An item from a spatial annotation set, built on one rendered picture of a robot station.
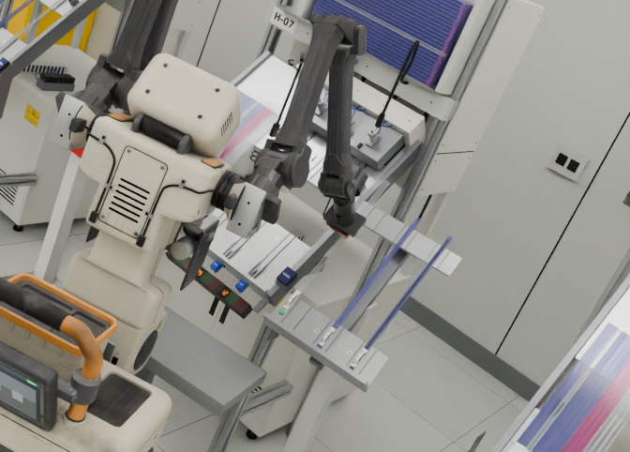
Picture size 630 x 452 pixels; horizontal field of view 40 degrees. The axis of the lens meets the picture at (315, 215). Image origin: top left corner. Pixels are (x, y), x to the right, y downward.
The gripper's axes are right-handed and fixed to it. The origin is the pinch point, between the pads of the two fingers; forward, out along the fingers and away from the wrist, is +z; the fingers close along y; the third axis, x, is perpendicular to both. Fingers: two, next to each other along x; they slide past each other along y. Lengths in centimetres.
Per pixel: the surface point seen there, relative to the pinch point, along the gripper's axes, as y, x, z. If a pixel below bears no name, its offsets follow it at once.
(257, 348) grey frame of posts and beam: 9.6, 32.6, 32.2
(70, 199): 112, 20, 60
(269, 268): 18.3, 13.7, 19.8
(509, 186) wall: -2, -131, 143
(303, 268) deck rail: 10.1, 7.8, 20.1
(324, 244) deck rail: 9.3, -2.1, 18.9
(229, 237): 35.7, 11.8, 21.6
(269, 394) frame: 6, 36, 60
